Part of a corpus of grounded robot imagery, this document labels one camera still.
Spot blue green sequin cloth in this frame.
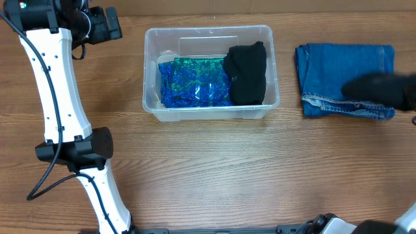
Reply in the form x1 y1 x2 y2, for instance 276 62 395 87
159 57 233 108

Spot small black cloth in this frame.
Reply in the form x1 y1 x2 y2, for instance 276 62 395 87
223 41 267 105

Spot large black cloth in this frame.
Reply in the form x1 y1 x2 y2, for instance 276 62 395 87
341 73 415 111

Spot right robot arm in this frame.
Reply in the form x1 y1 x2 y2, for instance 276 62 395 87
295 204 415 234

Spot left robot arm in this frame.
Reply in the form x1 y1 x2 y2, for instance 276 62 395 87
1 0 136 233

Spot clear plastic storage bin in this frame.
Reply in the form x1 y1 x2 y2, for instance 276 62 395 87
142 25 281 122

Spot folded blue denim jeans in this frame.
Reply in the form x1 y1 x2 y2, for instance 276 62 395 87
294 43 395 120

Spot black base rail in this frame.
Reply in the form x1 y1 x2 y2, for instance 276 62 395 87
122 225 305 234

